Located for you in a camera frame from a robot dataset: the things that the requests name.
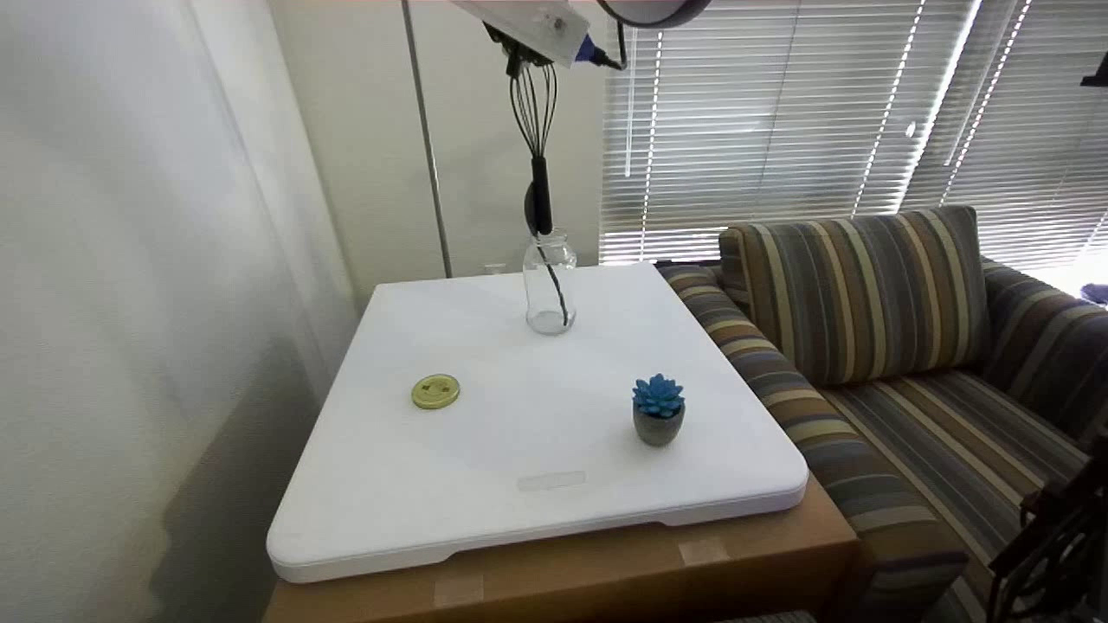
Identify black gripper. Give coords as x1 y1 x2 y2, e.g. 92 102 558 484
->
481 20 556 79

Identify metal whisk black handle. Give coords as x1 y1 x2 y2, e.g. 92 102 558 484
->
506 58 566 240

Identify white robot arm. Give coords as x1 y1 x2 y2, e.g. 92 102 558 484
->
463 0 710 78

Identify clear glass jar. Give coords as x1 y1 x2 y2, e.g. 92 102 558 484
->
522 234 577 336

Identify black spoon in jar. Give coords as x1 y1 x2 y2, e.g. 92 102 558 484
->
538 234 571 328

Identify white window blinds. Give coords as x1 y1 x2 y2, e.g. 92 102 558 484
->
601 0 1108 290

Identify yellow-green round lid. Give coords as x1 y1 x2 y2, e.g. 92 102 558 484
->
408 374 462 412

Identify blue succulent in grey pot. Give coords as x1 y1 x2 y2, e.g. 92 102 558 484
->
635 374 685 446

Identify white table board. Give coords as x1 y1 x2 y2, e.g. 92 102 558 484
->
266 267 806 584

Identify striped sofa cushion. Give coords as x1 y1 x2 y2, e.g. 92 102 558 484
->
722 206 990 389

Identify brown wooden table base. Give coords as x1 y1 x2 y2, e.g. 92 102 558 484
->
264 480 860 623

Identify striped sofa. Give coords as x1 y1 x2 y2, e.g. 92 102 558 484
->
657 254 1108 623

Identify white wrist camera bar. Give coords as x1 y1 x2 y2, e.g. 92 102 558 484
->
455 0 588 61

